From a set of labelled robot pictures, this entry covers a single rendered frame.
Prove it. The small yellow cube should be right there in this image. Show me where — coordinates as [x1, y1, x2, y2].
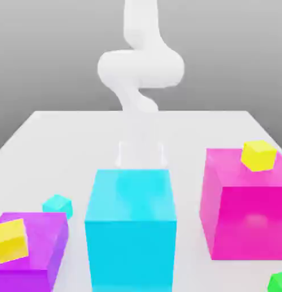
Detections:
[240, 140, 277, 172]
[0, 218, 29, 265]

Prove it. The large cyan box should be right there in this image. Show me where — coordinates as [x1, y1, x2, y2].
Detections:
[84, 168, 178, 292]

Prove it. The large purple box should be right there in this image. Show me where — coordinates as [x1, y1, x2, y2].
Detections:
[0, 212, 69, 292]

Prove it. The small teal cube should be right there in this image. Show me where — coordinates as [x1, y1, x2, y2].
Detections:
[42, 194, 74, 220]

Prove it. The small green cube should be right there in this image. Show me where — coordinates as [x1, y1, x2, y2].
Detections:
[267, 270, 282, 292]

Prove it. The large pink box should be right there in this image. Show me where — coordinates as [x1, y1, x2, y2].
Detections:
[199, 148, 282, 261]

